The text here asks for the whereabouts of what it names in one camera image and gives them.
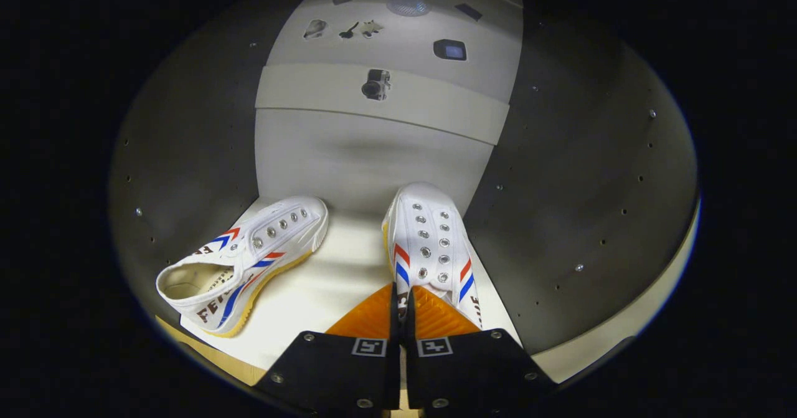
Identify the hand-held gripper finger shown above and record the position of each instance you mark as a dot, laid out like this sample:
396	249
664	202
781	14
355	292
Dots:
409	331
395	318

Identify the white striped canvas shoe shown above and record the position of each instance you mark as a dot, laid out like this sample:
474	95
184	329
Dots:
429	231
249	262

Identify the dark grey shoe cabinet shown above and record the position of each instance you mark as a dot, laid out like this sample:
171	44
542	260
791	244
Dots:
560	187

